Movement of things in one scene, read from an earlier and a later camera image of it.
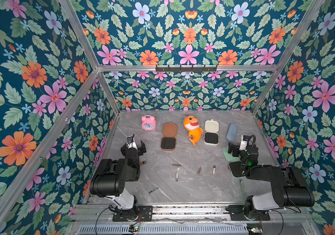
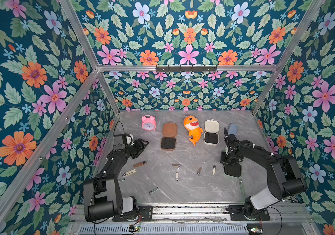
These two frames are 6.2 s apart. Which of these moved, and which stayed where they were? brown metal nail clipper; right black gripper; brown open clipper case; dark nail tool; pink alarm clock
Moved: right black gripper
Stayed: pink alarm clock; dark nail tool; brown metal nail clipper; brown open clipper case
